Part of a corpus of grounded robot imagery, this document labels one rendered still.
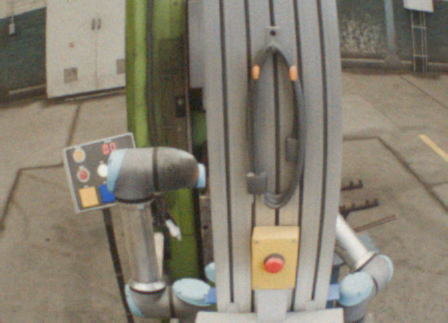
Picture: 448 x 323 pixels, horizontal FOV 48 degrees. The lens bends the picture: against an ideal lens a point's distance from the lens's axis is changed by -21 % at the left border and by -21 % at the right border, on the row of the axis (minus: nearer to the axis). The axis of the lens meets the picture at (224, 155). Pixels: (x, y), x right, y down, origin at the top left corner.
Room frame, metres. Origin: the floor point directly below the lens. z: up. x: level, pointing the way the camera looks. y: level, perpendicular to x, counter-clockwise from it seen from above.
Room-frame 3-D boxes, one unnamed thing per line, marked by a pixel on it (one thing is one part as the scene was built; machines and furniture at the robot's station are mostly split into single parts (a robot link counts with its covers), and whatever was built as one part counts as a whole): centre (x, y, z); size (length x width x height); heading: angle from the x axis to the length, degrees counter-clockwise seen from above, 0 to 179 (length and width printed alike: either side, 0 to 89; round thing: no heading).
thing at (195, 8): (2.64, -0.06, 1.56); 0.42 x 0.39 x 0.40; 2
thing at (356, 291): (1.39, -0.39, 0.98); 0.13 x 0.12 x 0.14; 137
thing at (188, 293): (1.44, 0.11, 0.98); 0.13 x 0.12 x 0.14; 91
